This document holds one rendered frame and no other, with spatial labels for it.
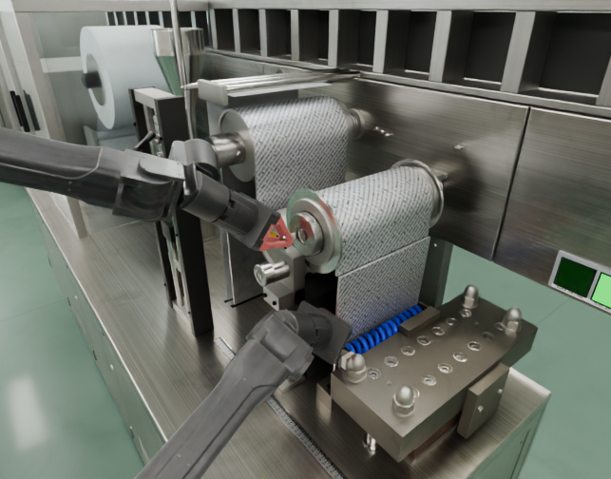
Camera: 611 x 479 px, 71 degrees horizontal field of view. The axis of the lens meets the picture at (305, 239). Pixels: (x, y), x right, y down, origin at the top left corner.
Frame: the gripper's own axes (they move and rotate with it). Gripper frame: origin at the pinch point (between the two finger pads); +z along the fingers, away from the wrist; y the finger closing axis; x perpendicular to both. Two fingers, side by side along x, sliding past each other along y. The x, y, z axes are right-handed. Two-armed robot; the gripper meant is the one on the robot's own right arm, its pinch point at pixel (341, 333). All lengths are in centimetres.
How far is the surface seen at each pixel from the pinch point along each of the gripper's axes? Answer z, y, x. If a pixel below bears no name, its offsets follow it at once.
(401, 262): 5.2, 2.6, 16.1
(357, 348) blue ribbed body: 2.0, 3.3, -1.3
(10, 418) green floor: 34, -138, -117
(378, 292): 3.4, 1.7, 9.4
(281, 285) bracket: -7.2, -11.4, 3.1
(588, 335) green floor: 215, 38, 24
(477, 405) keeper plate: 9.1, 23.9, -0.3
